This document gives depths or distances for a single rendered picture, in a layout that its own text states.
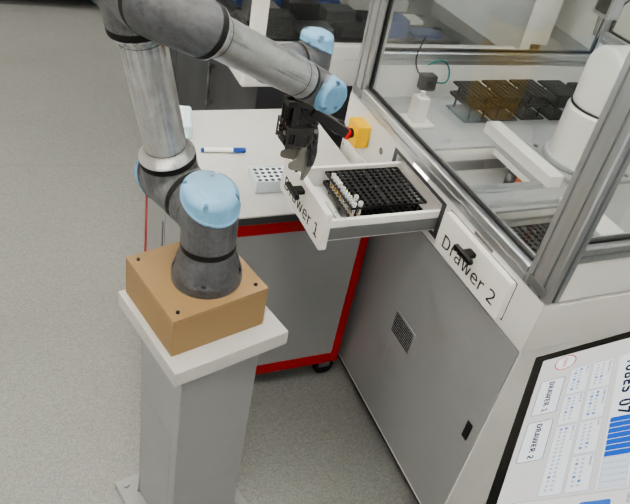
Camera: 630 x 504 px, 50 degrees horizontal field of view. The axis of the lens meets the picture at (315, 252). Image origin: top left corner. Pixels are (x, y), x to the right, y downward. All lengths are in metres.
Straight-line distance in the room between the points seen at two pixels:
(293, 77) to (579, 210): 0.61
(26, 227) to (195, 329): 1.75
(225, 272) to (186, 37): 0.51
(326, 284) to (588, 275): 0.89
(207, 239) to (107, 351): 1.23
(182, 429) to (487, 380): 0.74
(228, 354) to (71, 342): 1.17
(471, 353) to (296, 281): 0.61
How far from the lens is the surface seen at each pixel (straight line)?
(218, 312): 1.43
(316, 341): 2.33
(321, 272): 2.11
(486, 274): 1.65
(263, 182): 1.95
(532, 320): 1.57
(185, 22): 1.12
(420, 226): 1.81
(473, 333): 1.75
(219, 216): 1.32
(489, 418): 1.79
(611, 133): 1.37
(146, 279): 1.48
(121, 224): 3.09
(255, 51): 1.22
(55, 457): 2.26
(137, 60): 1.27
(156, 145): 1.37
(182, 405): 1.58
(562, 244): 1.47
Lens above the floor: 1.82
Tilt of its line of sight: 37 degrees down
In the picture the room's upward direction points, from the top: 12 degrees clockwise
